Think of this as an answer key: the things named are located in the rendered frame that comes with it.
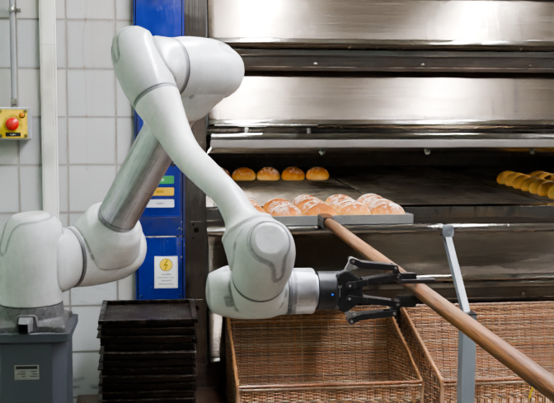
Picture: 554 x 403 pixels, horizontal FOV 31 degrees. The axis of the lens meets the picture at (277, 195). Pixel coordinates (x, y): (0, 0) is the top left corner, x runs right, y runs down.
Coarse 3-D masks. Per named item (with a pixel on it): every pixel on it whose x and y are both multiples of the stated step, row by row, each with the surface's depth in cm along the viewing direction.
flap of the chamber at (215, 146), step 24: (216, 144) 312; (240, 144) 313; (264, 144) 314; (288, 144) 315; (312, 144) 316; (336, 144) 317; (360, 144) 318; (384, 144) 320; (408, 144) 321; (432, 144) 322; (456, 144) 323; (480, 144) 324; (504, 144) 325; (528, 144) 326; (552, 144) 327
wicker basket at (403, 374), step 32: (256, 320) 332; (288, 320) 333; (320, 320) 334; (384, 320) 337; (256, 352) 330; (288, 352) 331; (320, 352) 333; (384, 352) 335; (256, 384) 328; (288, 384) 289; (320, 384) 290; (352, 384) 291; (384, 384) 292; (416, 384) 293
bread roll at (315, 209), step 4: (316, 204) 300; (320, 204) 300; (324, 204) 300; (308, 208) 300; (312, 208) 299; (316, 208) 299; (320, 208) 299; (324, 208) 299; (328, 208) 300; (332, 208) 301; (308, 212) 299; (312, 212) 298; (316, 212) 298; (320, 212) 298; (324, 212) 298; (328, 212) 299; (332, 212) 300
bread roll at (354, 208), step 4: (348, 204) 302; (352, 204) 301; (356, 204) 301; (360, 204) 301; (344, 208) 301; (348, 208) 300; (352, 208) 300; (356, 208) 300; (360, 208) 300; (364, 208) 301; (368, 208) 302; (340, 212) 301; (344, 212) 300; (348, 212) 300; (352, 212) 300; (356, 212) 300; (360, 212) 300; (364, 212) 300; (368, 212) 301
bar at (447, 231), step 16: (352, 224) 299; (368, 224) 300; (384, 224) 300; (400, 224) 301; (416, 224) 301; (432, 224) 302; (448, 224) 302; (464, 224) 303; (480, 224) 303; (496, 224) 304; (512, 224) 305; (528, 224) 305; (544, 224) 306; (448, 240) 301; (448, 256) 298; (464, 288) 290; (464, 304) 286; (464, 336) 282; (464, 352) 283; (464, 368) 284; (464, 384) 284; (464, 400) 285
